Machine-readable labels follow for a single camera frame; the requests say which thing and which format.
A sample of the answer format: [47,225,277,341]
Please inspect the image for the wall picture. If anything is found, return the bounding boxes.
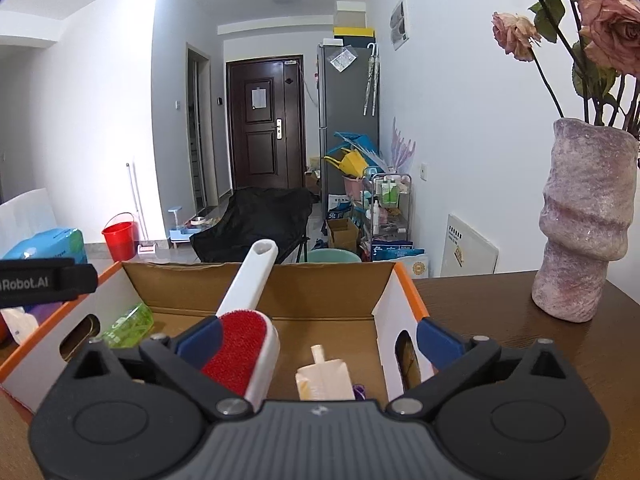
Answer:
[390,0,410,51]

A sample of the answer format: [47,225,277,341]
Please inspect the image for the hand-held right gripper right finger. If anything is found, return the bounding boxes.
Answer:
[390,316,571,418]

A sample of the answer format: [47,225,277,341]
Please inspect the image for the blue and white packages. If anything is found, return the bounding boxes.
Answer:
[371,240,430,278]

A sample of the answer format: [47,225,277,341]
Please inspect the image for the red and white lint brush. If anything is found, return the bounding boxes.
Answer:
[201,240,281,406]

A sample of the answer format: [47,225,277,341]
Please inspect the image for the purple tissue pack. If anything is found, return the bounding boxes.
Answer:
[27,301,67,327]

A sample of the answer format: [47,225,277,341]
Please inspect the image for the purple wall decoration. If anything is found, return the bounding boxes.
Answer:
[390,117,417,171]

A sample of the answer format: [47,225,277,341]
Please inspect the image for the blue tissue pack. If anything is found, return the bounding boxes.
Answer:
[0,187,88,266]

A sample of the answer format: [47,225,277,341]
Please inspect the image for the printed cardboard box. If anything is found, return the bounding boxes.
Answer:
[0,260,430,413]

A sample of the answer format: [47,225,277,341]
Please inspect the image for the metal utility cart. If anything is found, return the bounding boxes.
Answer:
[361,174,413,248]

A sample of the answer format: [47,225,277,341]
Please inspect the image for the black folding chair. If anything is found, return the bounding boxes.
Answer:
[190,187,316,264]

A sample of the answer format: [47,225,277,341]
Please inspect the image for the pink plastic bucket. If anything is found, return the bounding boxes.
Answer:
[342,174,368,198]

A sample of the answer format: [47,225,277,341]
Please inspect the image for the blue plastic item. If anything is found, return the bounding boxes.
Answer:
[334,131,376,153]

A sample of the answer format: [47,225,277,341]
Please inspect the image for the green spray bottle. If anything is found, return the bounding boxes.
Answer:
[100,304,154,350]

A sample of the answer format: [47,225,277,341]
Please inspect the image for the clear bags on refrigerator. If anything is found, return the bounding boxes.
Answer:
[327,46,357,72]

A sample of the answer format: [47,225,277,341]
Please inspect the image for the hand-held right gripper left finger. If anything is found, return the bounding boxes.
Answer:
[72,316,253,422]

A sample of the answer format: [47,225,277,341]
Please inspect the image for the yellow watering can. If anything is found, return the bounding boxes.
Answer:
[324,147,368,177]

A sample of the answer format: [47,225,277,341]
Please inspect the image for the dark brown door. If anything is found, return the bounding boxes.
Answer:
[226,55,307,193]

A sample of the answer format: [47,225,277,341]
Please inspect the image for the cream square container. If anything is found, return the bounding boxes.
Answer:
[295,345,357,402]

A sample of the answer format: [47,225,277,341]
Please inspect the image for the green plastic basin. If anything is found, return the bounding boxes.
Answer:
[306,248,362,264]

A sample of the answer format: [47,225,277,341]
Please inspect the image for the blue pet water feeder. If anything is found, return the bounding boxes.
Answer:
[167,205,213,248]

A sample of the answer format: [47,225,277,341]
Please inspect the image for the pink ceramic vase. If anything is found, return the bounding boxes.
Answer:
[531,117,640,323]

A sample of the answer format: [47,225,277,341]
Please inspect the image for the red plastic bucket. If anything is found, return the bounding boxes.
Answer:
[101,212,137,262]

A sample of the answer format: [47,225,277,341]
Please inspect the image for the folded white umbrella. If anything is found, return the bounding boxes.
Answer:
[362,42,380,117]

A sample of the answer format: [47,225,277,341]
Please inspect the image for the small brown cardboard box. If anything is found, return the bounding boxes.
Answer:
[326,217,360,253]

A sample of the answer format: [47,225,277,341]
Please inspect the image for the dried pink rose bouquet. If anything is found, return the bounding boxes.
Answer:
[491,0,640,128]

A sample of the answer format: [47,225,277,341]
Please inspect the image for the white leaning board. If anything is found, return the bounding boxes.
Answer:
[440,213,500,277]

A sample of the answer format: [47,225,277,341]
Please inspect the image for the mop with white pole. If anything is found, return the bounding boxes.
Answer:
[125,162,156,253]

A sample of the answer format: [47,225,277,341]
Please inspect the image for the grey refrigerator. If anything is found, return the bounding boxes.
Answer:
[316,37,381,196]

